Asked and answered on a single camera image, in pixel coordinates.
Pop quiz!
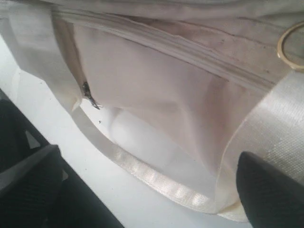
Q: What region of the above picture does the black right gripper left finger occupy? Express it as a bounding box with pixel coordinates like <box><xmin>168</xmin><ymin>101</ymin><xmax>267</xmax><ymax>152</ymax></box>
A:
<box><xmin>0</xmin><ymin>93</ymin><xmax>122</xmax><ymax>228</ymax></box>

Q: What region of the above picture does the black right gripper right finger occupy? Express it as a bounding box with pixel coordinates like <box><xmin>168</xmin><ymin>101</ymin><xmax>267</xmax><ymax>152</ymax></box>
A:
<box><xmin>236</xmin><ymin>152</ymin><xmax>304</xmax><ymax>228</ymax></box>

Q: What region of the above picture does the beige duffel bag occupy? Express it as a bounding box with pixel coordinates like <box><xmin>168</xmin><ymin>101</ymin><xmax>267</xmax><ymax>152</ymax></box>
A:
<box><xmin>0</xmin><ymin>0</ymin><xmax>304</xmax><ymax>221</ymax></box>

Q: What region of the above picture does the gold metal ring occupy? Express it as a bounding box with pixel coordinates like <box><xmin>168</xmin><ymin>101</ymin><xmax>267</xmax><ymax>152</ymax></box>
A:
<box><xmin>276</xmin><ymin>23</ymin><xmax>304</xmax><ymax>70</ymax></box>

